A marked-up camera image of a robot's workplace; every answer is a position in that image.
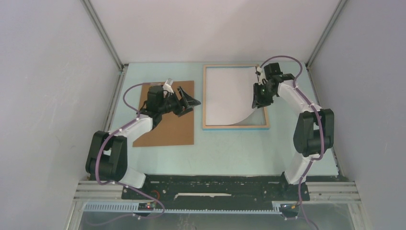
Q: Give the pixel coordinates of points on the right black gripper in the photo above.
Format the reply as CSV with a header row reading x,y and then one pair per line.
x,y
258,99

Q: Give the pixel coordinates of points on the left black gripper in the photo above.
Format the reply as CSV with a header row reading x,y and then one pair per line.
x,y
188,102

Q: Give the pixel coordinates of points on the brown cardboard backing board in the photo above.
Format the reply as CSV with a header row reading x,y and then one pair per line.
x,y
172,130

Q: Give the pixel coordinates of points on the hot air balloon photo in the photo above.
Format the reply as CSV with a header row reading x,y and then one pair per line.
x,y
228,93

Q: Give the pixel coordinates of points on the wooden picture frame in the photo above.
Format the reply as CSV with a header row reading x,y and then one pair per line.
x,y
258,120

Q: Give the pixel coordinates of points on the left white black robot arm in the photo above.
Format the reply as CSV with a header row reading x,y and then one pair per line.
x,y
108,155

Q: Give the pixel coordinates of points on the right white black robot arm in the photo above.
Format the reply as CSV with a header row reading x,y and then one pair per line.
x,y
314,130

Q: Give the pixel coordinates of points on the left small circuit board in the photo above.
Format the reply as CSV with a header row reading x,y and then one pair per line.
x,y
146,206

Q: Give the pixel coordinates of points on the small circuit board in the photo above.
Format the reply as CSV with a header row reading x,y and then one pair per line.
x,y
290,212
146,206

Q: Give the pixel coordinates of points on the right small circuit board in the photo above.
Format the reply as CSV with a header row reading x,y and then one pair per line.
x,y
290,212

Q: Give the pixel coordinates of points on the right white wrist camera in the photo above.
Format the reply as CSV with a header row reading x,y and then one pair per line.
x,y
259,74

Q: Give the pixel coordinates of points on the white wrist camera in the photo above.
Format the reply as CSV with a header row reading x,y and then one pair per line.
x,y
167,86
259,74

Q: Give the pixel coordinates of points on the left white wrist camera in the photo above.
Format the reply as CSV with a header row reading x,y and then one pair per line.
x,y
167,86

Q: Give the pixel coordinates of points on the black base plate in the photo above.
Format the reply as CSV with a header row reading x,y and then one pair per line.
x,y
222,193

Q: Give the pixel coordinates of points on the aluminium rail frame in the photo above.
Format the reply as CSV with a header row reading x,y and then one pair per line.
x,y
320,193

